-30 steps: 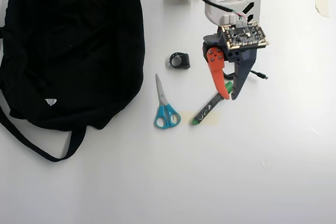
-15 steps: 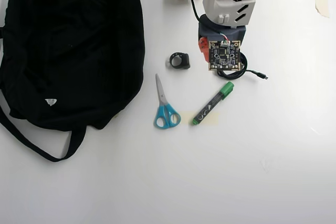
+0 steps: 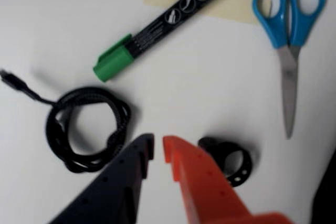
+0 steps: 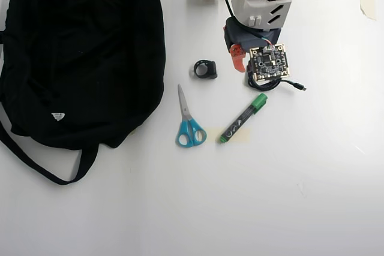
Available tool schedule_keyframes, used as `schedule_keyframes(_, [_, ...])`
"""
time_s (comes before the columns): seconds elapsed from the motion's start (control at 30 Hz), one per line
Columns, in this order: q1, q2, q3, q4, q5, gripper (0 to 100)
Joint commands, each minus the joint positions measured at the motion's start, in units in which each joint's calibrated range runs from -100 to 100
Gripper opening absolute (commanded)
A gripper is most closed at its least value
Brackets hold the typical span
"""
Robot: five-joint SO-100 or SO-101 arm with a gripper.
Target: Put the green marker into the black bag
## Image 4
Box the black ring shaped strap device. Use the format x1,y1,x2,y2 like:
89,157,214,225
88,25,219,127
193,59,218,80

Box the blue handled scissors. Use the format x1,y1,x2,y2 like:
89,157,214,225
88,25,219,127
175,84,208,149

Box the black fabric bag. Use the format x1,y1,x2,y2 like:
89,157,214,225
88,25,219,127
0,0,167,186

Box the black braided USB cable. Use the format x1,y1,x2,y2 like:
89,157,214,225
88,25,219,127
247,70,307,92

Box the dark navy gripper body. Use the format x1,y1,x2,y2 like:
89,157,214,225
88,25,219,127
223,17,284,52

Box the green black marker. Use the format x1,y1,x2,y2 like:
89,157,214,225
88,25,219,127
220,93,269,144

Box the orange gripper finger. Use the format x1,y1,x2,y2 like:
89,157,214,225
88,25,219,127
229,43,248,73

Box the beige masking tape strip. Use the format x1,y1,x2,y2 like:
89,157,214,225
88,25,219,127
359,0,377,22
206,128,251,144

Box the bare camera circuit board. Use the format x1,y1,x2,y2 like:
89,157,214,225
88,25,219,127
248,43,291,82

